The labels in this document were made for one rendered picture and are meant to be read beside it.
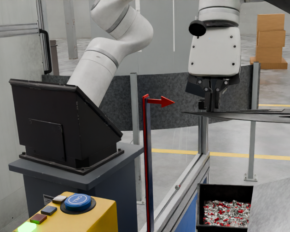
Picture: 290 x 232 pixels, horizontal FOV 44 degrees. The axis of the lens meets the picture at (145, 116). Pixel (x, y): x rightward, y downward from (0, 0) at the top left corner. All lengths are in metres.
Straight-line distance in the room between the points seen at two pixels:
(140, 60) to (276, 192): 6.36
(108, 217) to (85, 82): 0.60
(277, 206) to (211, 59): 0.31
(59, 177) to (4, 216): 1.63
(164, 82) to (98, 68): 1.42
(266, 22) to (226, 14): 8.03
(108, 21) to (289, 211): 0.82
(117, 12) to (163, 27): 5.62
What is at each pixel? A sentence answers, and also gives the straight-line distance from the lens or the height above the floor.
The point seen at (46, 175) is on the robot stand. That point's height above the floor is 0.93.
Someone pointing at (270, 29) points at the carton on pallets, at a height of 0.89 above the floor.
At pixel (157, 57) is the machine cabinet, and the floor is 0.53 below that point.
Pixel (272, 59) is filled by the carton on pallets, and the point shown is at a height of 0.23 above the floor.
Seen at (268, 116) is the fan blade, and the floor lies 1.17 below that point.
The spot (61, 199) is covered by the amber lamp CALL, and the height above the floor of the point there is 1.08.
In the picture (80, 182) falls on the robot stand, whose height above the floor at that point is 0.93.
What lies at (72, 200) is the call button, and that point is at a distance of 0.58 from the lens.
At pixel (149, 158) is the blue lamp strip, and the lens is 0.78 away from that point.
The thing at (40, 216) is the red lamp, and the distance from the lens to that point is 0.56.
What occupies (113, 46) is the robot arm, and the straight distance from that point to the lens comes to 1.16.
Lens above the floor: 1.35
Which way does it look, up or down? 16 degrees down
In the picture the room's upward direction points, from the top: 2 degrees counter-clockwise
